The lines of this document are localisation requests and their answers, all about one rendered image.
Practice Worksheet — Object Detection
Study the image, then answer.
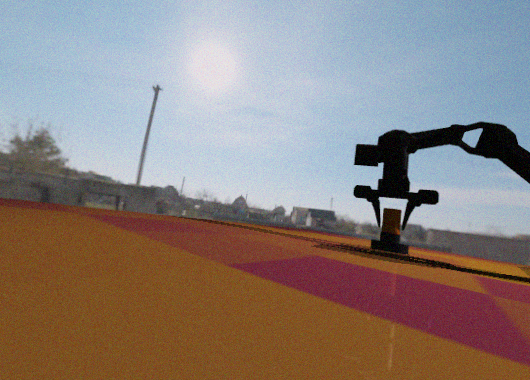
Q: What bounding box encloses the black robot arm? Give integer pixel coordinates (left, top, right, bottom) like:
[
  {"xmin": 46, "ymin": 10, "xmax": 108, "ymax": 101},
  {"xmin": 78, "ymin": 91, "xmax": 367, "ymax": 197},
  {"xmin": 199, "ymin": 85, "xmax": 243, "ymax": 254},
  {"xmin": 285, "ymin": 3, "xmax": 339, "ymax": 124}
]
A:
[{"xmin": 354, "ymin": 121, "xmax": 530, "ymax": 184}]

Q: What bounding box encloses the orange knob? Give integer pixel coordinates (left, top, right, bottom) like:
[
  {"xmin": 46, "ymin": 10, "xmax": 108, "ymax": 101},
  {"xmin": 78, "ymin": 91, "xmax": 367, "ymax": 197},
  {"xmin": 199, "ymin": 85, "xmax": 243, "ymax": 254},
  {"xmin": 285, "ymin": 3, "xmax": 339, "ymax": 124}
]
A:
[{"xmin": 382, "ymin": 208, "xmax": 402, "ymax": 234}]

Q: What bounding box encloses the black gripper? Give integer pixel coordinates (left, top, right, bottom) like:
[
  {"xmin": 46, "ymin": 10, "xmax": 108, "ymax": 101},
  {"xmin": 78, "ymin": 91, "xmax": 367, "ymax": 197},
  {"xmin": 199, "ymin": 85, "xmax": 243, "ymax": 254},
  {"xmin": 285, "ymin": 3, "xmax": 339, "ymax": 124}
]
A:
[{"xmin": 354, "ymin": 165, "xmax": 438, "ymax": 230}]

